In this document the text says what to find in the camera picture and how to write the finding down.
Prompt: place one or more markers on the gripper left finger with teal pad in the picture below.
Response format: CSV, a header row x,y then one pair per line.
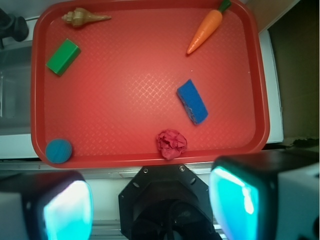
x,y
46,206

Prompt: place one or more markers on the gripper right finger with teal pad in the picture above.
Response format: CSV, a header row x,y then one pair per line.
x,y
270,195

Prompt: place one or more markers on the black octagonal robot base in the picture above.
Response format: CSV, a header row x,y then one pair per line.
x,y
166,202

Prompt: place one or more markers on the blue sponge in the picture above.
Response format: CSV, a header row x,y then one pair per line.
x,y
192,102

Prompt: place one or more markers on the blue round disc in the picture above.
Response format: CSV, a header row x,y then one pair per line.
x,y
58,151

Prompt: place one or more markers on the crumpled red paper ball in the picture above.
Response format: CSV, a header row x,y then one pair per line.
x,y
171,144

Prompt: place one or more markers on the red plastic tray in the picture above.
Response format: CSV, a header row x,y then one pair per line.
x,y
121,90

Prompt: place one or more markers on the green rectangular block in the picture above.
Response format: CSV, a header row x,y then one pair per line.
x,y
63,57

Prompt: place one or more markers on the black knob fixture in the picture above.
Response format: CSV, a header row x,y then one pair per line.
x,y
12,27

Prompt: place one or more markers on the orange toy carrot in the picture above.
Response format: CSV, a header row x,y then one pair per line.
x,y
208,26

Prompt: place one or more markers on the tan conch seashell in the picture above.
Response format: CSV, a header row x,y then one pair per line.
x,y
80,17

